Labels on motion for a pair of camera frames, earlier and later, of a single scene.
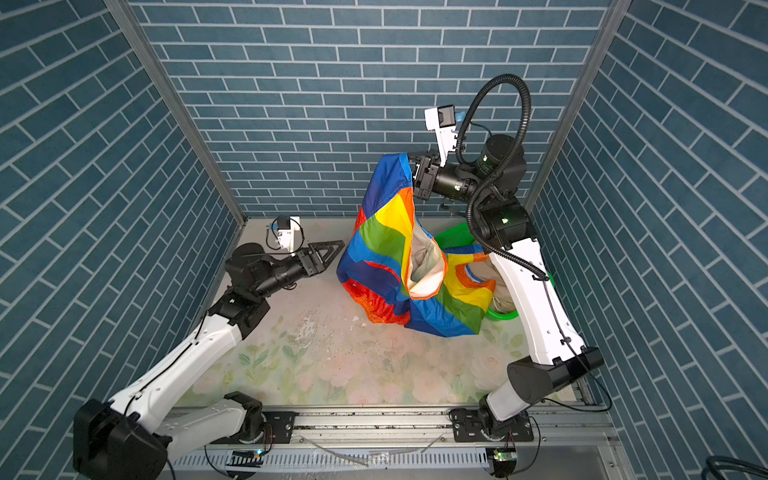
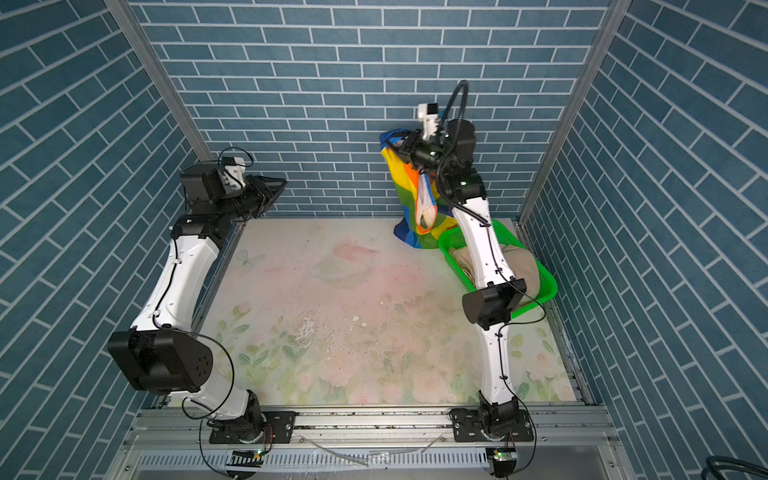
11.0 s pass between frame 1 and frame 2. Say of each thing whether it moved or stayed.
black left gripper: moved
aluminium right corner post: stayed
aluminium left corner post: stayed
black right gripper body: moved
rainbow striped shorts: moved
